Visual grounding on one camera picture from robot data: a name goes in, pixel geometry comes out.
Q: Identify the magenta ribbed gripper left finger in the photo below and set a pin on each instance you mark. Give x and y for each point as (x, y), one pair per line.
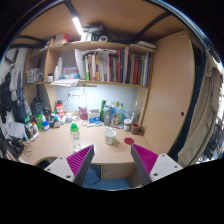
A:
(73, 168)

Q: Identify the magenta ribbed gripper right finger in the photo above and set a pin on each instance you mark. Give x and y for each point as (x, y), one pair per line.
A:
(152, 167)

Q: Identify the dark red round coaster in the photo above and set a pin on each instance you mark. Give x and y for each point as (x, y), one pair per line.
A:
(128, 141)

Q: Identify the clear bottle with green cap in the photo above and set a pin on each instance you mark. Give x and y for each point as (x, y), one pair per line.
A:
(75, 135)

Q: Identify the brown ceramic mug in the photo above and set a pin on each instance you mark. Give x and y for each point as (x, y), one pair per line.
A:
(137, 129)

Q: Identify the white paper cup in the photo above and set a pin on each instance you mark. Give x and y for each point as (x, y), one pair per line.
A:
(110, 136)

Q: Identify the green tall bottle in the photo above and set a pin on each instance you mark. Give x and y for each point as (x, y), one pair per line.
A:
(102, 110)

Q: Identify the blue white box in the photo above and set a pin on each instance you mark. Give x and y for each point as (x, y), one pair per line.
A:
(93, 116)

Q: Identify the red white canister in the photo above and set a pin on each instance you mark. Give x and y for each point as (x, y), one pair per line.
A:
(60, 110)

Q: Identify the clear glass bottle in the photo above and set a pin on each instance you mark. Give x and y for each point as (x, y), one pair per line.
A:
(136, 112)

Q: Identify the beige hanging curtain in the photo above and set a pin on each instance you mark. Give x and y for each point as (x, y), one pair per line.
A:
(204, 116)

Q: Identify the green box on desk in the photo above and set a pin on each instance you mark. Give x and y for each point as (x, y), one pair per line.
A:
(38, 119)

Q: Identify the grey shaker bottle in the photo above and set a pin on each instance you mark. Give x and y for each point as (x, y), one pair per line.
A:
(107, 115)

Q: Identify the stack of papers on shelf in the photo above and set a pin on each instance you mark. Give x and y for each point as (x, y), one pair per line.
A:
(65, 82)

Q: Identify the wooden wardrobe door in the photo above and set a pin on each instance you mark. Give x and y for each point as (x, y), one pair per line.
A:
(170, 92)

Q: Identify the row of books on shelf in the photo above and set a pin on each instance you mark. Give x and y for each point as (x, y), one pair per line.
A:
(118, 66)

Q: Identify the ceiling tube light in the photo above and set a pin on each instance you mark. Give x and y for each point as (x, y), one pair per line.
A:
(78, 25)

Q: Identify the wooden wall shelf unit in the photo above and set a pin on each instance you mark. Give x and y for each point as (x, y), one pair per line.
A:
(47, 61)

